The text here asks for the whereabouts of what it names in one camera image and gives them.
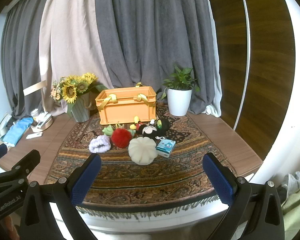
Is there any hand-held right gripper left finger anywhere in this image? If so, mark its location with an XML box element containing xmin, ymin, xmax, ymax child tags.
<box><xmin>20</xmin><ymin>153</ymin><xmax>102</xmax><ymax>240</ymax></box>

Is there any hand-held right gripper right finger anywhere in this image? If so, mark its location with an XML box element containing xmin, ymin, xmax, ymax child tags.
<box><xmin>202</xmin><ymin>152</ymin><xmax>285</xmax><ymax>240</ymax></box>

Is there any blue cartoon tissue pack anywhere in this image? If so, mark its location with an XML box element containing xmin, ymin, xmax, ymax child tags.
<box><xmin>155</xmin><ymin>139</ymin><xmax>176</xmax><ymax>158</ymax></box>

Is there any black mouse plush toy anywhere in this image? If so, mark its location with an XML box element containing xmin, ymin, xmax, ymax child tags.
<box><xmin>136</xmin><ymin>121</ymin><xmax>158</xmax><ymax>140</ymax></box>

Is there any orange plastic crate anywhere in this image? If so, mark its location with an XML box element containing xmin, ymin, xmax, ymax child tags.
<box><xmin>95</xmin><ymin>82</ymin><xmax>157</xmax><ymax>125</ymax></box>

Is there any stack of white boxes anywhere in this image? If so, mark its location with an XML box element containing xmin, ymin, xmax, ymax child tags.
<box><xmin>0</xmin><ymin>112</ymin><xmax>13</xmax><ymax>143</ymax></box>

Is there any light blue cloth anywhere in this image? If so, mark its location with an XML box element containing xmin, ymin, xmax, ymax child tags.
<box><xmin>2</xmin><ymin>117</ymin><xmax>34</xmax><ymax>147</ymax></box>

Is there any green frog plush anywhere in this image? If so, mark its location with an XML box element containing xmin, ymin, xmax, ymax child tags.
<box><xmin>102</xmin><ymin>125</ymin><xmax>115</xmax><ymax>137</ymax></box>

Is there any red fluffy pom-pom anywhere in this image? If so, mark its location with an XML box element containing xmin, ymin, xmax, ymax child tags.
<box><xmin>111</xmin><ymin>128</ymin><xmax>133</xmax><ymax>148</ymax></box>

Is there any patterned fringed rug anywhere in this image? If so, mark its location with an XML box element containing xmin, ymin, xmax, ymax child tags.
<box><xmin>44</xmin><ymin>102</ymin><xmax>238</xmax><ymax>222</ymax></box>

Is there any white pumpkin plush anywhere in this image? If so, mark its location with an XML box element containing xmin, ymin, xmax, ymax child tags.
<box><xmin>128</xmin><ymin>137</ymin><xmax>157</xmax><ymax>165</ymax></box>

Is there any grey white crumpled cloth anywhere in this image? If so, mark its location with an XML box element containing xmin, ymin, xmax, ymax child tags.
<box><xmin>277</xmin><ymin>171</ymin><xmax>300</xmax><ymax>195</ymax></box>

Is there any beige curtain tieback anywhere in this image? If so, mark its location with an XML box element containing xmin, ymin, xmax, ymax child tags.
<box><xmin>23</xmin><ymin>80</ymin><xmax>47</xmax><ymax>96</ymax></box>

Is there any black plush with green patch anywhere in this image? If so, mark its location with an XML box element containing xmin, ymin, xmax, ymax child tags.
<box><xmin>155</xmin><ymin>118</ymin><xmax>170</xmax><ymax>137</ymax></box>

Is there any light green cloth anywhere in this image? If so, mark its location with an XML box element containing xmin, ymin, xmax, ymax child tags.
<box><xmin>281</xmin><ymin>177</ymin><xmax>300</xmax><ymax>240</ymax></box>

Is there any sunflower bouquet in grey vase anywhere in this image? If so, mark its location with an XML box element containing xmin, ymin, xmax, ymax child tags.
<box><xmin>50</xmin><ymin>72</ymin><xmax>108</xmax><ymax>123</ymax></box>

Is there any green plant in white pot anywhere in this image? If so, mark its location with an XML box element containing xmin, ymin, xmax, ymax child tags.
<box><xmin>157</xmin><ymin>65</ymin><xmax>201</xmax><ymax>117</ymax></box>

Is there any narrow grey curtain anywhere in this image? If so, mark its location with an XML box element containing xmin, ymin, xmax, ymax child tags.
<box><xmin>0</xmin><ymin>0</ymin><xmax>53</xmax><ymax>118</ymax></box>

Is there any beige curtain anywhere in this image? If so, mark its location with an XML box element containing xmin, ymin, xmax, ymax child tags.
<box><xmin>39</xmin><ymin>0</ymin><xmax>115</xmax><ymax>117</ymax></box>

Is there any dark wooden door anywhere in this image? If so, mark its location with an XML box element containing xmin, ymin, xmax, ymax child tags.
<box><xmin>202</xmin><ymin>0</ymin><xmax>296</xmax><ymax>155</ymax></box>

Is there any wide grey curtain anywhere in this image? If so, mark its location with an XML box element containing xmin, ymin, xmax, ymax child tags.
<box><xmin>95</xmin><ymin>0</ymin><xmax>222</xmax><ymax>115</ymax></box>

